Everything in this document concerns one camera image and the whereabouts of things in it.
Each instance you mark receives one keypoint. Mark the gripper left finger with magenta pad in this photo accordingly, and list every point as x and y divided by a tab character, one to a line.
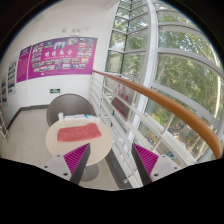
71	165

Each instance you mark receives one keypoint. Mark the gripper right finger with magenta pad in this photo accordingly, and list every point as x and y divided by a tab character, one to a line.
152	167

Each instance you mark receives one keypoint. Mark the pink folded towel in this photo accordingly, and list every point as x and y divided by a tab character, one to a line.
78	133

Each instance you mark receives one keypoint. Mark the round white table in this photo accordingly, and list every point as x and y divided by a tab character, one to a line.
100	147

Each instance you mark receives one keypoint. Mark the white box on table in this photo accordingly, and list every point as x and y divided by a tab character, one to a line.
72	117

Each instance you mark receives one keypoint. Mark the small white bottle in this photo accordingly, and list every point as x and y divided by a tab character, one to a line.
61	116

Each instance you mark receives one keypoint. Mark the white metal railing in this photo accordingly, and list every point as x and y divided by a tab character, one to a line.
113	126

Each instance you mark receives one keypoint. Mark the grey round-backed chair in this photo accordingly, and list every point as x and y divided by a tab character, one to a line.
68	104

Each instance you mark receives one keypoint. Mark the orange wooden handrail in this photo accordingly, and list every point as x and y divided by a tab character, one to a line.
184	114

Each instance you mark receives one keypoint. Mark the red sign behind railing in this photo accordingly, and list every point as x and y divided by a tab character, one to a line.
120	97

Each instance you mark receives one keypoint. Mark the green exit sign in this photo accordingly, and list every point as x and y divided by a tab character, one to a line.
54	91

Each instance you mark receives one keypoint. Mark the white photo notice board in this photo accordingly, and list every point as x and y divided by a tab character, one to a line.
12	77

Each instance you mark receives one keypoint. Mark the large magenta wall poster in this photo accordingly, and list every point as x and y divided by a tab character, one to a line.
62	56

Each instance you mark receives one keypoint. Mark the narrow magenta wall poster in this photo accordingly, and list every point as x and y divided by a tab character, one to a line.
23	64

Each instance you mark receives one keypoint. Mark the curved glass window frame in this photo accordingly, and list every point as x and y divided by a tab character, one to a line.
157	46

